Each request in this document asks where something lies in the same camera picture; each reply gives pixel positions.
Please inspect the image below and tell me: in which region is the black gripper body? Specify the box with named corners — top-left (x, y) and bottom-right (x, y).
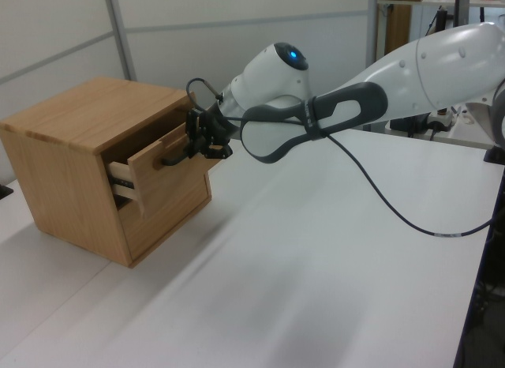
top-left (200, 102), bottom-right (238, 147)

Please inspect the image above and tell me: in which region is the wooden drawer with black handle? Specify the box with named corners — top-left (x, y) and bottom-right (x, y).
top-left (108, 122), bottom-right (212, 220)

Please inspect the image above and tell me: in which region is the wooden cabinet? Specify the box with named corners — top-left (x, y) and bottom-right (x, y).
top-left (0, 76), bottom-right (213, 269)

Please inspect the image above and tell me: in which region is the wooden shelf unit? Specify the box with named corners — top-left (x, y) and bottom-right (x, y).
top-left (383, 4), bottom-right (412, 57)

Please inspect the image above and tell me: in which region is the wooden drawer without handle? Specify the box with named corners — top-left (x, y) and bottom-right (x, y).
top-left (118, 171), bottom-right (213, 262)

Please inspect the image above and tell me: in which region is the black cable strap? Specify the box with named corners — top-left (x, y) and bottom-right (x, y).
top-left (301, 96), bottom-right (328, 141)

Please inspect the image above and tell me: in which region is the grey partition post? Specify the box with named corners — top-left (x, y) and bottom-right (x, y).
top-left (365, 0), bottom-right (380, 69)

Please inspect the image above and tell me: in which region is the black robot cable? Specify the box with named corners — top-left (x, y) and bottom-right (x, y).
top-left (185, 77), bottom-right (496, 239)

